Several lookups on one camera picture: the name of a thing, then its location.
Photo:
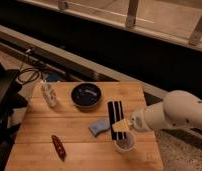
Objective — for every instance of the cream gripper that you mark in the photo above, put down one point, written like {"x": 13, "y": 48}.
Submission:
{"x": 121, "y": 125}

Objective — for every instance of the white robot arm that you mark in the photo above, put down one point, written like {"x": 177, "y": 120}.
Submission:
{"x": 178, "y": 109}

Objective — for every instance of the dark blue ceramic bowl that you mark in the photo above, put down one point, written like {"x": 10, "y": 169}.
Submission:
{"x": 86, "y": 94}

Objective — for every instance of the red-brown pocket knife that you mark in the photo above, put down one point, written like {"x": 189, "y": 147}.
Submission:
{"x": 59, "y": 147}

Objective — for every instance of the black equipment on left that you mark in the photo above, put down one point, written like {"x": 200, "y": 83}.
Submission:
{"x": 9, "y": 99}

